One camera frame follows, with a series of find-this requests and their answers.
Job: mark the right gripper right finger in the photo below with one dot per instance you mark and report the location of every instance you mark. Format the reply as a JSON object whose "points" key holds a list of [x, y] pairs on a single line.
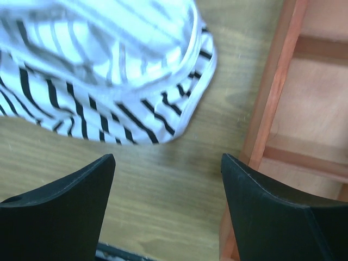
{"points": [[273, 221]]}

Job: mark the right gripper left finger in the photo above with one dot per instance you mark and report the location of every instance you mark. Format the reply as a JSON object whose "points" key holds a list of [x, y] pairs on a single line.
{"points": [[61, 220]]}

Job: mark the white black striped tank top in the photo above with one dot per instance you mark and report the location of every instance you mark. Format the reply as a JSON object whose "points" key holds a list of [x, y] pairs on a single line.
{"points": [[124, 72]]}

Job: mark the brown wooden compartment box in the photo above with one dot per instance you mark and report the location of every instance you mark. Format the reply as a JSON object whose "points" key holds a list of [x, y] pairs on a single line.
{"points": [[298, 131]]}

